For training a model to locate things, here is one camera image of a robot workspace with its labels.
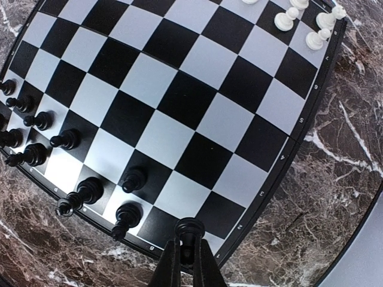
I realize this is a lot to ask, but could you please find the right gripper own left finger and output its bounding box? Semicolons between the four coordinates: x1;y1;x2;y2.
148;238;181;287

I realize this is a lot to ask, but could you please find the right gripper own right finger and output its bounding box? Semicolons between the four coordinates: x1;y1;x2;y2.
193;237;227;287

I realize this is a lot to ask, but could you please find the black rook chess piece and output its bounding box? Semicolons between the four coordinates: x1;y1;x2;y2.
175;217;205;268

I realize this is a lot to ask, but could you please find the black bishop bottom row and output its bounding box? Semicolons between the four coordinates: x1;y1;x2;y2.
111;202;142;241

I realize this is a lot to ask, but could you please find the black pawn mid board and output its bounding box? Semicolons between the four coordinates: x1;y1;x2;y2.
121;168;147;193

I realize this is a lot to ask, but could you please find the black grey chessboard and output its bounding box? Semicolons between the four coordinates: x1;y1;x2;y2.
1;1;346;266

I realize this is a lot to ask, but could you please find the tall black piece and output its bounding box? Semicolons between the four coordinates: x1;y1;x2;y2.
5;143;47;167

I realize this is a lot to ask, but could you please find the black piece bottom row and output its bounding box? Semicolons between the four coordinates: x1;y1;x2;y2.
1;129;23;148

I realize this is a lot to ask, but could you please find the white chess pieces row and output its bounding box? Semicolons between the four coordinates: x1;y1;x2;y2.
241;1;346;50

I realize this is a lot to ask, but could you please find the black pawn standing in tray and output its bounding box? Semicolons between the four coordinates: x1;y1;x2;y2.
0;79;17;96

